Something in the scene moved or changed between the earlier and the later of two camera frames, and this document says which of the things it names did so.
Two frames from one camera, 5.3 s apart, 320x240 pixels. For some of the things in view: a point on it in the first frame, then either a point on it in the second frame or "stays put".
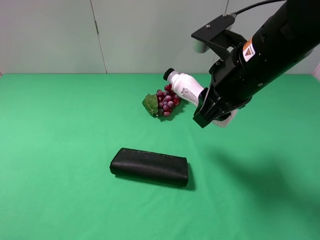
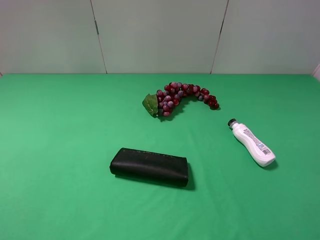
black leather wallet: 166,169 stays put
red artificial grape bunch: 162,102 stays put
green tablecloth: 257,179 stays put
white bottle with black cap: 188,89 -> 263,156
